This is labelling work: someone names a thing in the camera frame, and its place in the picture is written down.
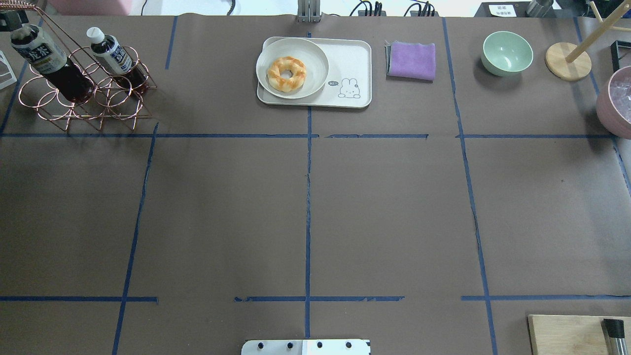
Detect tea bottle white cap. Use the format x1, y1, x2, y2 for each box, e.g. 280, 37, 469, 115
0, 10, 94, 104

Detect beige bunny tray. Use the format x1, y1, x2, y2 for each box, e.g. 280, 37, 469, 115
255, 36, 372, 109

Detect tea bottle in rack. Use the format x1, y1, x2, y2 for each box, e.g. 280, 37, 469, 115
86, 27, 148, 95

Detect glazed donut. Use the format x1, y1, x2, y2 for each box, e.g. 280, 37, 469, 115
267, 56, 307, 93

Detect cream round plate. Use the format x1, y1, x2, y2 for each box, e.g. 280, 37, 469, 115
255, 37, 329, 99

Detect purple folded cloth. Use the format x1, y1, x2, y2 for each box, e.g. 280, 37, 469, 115
385, 41, 436, 81

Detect upper black orange connector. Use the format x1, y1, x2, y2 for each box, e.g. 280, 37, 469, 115
349, 0, 387, 17

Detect black orange connector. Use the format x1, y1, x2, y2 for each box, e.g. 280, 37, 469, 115
349, 0, 387, 17
403, 0, 439, 17

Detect lower black orange connector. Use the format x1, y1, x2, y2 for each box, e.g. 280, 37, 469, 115
403, 0, 439, 17

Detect green ceramic bowl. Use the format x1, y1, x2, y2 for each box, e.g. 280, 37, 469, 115
481, 31, 534, 77

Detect wooden cup stand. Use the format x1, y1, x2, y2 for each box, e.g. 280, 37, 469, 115
545, 0, 630, 82

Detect wooden cutting board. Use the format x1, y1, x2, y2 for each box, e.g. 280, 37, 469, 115
527, 315, 609, 355

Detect pink bowl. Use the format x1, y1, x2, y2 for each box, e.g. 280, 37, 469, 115
596, 67, 631, 140

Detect clear ice cubes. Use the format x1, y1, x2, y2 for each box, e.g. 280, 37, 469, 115
609, 78, 631, 123

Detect aluminium frame post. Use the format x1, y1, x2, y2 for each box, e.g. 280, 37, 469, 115
297, 0, 321, 23

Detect white metal base plate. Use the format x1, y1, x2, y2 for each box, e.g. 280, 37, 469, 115
241, 339, 372, 355

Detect copper wire bottle rack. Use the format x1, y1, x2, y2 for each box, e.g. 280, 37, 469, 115
1, 0, 156, 133

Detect steel black-handled tool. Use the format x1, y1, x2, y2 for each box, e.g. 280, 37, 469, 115
602, 318, 629, 355

